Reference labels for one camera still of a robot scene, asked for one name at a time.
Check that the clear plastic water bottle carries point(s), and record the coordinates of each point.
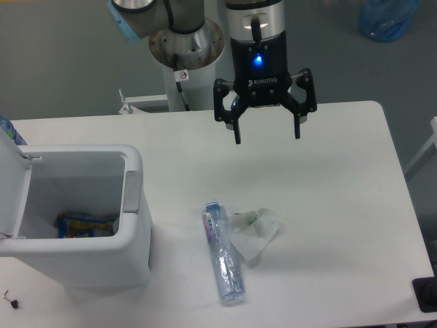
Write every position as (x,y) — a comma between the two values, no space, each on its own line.
(224,256)

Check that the white plastic trash can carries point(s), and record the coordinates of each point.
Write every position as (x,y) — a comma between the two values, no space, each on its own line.
(40,182)

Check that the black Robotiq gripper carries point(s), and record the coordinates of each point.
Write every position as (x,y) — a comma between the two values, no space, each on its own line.
(260,71)

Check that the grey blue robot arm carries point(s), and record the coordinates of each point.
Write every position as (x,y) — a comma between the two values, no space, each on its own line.
(247,21)

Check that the black device at table edge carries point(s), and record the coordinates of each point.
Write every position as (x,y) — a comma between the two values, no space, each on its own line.
(425,291)

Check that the blue patterned packet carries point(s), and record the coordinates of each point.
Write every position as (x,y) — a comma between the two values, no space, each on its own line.
(10,130)

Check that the white frame post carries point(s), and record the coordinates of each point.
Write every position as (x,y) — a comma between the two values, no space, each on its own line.
(423,155)

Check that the clear plastic wrapper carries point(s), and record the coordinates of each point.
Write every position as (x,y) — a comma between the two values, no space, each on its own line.
(251,232)

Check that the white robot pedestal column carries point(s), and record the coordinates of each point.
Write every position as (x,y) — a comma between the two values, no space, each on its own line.
(188,63)

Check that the blue yellow snack wrapper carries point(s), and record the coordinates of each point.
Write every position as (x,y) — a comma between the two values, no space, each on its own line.
(81,225)

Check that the white base foot left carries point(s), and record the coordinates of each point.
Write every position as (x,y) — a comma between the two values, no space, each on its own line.
(143,104)

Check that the blue plastic bag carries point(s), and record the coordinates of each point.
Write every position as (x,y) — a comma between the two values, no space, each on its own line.
(386,21)

